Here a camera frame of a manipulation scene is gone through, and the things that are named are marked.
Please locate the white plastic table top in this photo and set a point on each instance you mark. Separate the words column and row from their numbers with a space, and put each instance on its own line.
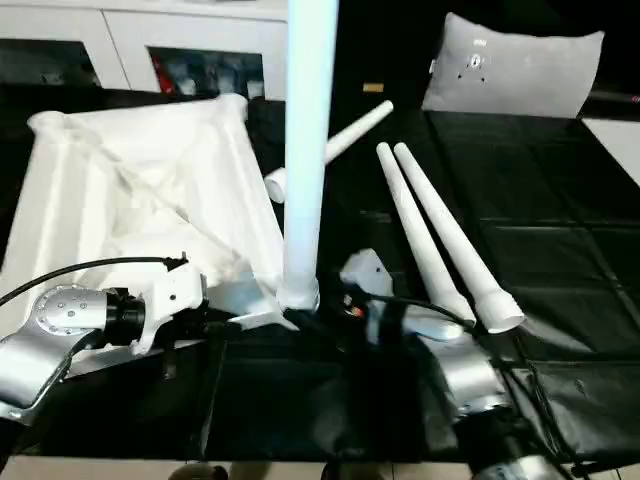
column 130, row 180

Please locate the white plastic table leg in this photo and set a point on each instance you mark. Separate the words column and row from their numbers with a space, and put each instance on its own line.
column 305, row 130
column 420, row 230
column 455, row 230
column 345, row 135

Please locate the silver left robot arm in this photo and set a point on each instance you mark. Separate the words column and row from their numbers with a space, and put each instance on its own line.
column 55, row 335

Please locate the black work mat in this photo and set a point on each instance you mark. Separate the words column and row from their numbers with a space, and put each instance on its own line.
column 300, row 400

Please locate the small yellow label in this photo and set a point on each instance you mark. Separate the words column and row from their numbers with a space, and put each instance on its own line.
column 373, row 88

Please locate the white cabinet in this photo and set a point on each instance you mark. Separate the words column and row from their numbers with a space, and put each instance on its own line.
column 130, row 45

